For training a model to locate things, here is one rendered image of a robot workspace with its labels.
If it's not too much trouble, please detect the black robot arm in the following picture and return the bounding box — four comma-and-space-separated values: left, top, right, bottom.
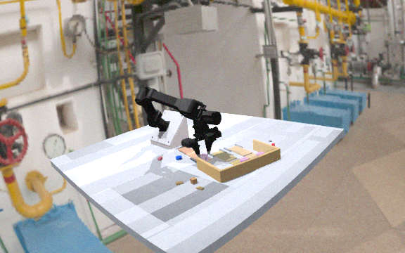
135, 86, 221, 142

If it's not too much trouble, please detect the small tan cube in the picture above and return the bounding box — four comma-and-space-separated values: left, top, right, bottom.
190, 177, 198, 184

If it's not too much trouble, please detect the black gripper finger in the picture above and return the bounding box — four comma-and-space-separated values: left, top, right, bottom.
205, 139, 216, 152
192, 145, 200, 155

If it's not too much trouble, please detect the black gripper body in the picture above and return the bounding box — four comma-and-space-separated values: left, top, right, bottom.
181, 124, 222, 148

